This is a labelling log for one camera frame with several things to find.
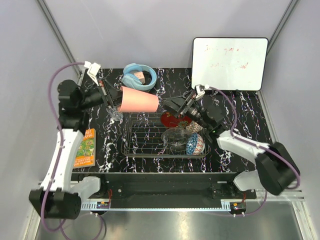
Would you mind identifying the orange treehouse book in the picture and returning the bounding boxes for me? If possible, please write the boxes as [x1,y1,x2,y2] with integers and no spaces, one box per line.
[73,128,96,169]

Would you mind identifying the pink wooden block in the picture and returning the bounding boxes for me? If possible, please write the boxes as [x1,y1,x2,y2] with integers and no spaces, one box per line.
[133,71,146,85]

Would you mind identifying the black wire dish rack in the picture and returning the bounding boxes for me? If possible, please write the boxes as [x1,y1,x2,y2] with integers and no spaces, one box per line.
[121,113,210,159]

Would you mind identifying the beige patterned bowl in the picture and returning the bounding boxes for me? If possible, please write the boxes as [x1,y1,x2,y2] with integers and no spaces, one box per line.
[185,121,203,134]

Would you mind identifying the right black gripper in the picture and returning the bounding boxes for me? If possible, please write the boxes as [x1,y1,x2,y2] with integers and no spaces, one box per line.
[162,89,211,131]

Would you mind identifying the white dry-erase board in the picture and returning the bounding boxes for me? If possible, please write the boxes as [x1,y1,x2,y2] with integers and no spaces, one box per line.
[191,37,269,92]

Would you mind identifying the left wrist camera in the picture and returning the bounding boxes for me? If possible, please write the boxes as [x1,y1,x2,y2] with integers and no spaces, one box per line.
[84,61,101,86]

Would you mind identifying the clear plastic tumbler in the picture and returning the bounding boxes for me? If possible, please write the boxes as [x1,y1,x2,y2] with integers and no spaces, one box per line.
[106,106,123,122]

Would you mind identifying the red floral lacquer bowl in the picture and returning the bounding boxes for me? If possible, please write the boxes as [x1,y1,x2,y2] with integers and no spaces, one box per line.
[160,111,192,128]

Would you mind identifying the pink plastic cup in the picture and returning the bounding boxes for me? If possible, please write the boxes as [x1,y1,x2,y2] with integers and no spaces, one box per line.
[117,86,159,113]

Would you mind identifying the blue triangle pattern bowl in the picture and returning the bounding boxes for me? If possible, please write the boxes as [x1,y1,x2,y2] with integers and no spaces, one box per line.
[186,133,205,155]

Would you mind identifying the light blue headphones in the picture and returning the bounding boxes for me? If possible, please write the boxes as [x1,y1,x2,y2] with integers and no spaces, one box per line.
[121,63,157,91]

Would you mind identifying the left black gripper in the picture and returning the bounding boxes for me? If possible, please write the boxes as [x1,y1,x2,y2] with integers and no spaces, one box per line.
[77,77,135,111]

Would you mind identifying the clear glass bowl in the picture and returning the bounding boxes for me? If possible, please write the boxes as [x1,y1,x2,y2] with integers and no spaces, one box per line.
[161,127,192,146]

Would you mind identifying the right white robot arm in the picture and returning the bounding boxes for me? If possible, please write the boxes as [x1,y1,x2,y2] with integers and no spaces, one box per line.
[162,96,301,199]

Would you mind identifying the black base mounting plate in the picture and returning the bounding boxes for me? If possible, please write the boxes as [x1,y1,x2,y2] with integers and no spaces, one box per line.
[71,172,256,199]

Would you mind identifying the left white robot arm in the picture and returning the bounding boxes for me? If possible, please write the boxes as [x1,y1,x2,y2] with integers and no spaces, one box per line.
[28,79,123,220]

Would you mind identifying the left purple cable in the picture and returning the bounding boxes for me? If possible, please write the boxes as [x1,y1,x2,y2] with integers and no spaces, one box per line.
[39,61,107,240]

